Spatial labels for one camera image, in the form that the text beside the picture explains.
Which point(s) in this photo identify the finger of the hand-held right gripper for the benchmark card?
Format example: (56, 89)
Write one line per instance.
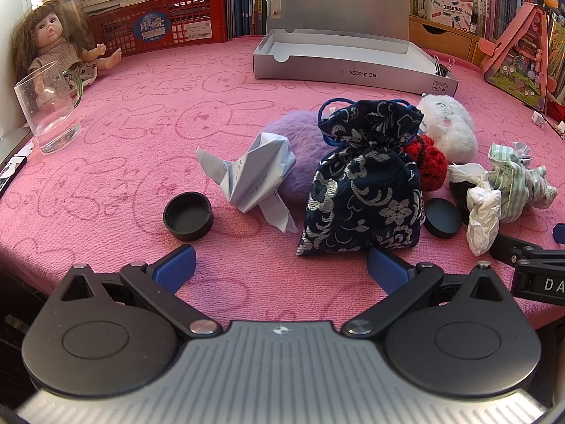
(560, 234)
(514, 249)

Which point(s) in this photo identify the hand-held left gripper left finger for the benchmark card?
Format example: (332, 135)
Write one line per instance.
(176, 267)

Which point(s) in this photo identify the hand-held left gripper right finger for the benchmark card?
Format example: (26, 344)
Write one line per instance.
(388, 269)

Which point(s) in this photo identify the white tissue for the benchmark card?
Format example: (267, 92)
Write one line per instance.
(481, 216)

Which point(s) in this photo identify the black round cap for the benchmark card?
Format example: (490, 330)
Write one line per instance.
(442, 218)
(461, 194)
(190, 216)

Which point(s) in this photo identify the green checked cloth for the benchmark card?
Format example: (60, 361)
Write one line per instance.
(514, 185)

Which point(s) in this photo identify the red crocheted piece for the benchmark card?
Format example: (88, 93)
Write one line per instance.
(430, 163)

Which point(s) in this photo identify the white plush toy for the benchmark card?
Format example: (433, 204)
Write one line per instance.
(454, 132)

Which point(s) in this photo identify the purple fluffy pouch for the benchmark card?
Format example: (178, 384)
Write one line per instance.
(295, 137)

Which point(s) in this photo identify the silver cardboard box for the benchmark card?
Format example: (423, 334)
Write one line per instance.
(335, 0)

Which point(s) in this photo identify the small white paper piece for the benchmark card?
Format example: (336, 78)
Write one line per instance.
(561, 128)
(539, 119)

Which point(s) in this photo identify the pink rabbit-print blanket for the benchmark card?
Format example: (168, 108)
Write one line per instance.
(132, 141)

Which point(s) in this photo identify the pink house-shaped toy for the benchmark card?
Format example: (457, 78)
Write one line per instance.
(521, 66)

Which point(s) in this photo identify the clear glass mug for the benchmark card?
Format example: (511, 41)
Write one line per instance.
(53, 128)

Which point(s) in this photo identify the green illustrated book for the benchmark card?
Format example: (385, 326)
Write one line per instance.
(557, 44)

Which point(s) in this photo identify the black binder clip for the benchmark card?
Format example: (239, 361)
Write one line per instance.
(449, 68)
(439, 66)

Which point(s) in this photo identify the dark flat object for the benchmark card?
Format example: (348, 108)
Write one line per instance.
(11, 154)

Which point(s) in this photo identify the wooden drawer organizer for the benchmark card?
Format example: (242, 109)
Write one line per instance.
(441, 42)

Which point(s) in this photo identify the white illustrated carton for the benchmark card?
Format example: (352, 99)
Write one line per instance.
(450, 9)

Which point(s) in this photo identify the red plastic crate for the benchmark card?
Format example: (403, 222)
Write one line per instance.
(194, 13)

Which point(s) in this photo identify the brown-haired baby doll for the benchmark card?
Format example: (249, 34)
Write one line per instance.
(48, 31)

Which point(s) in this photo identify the row of blue books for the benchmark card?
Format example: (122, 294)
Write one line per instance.
(242, 0)

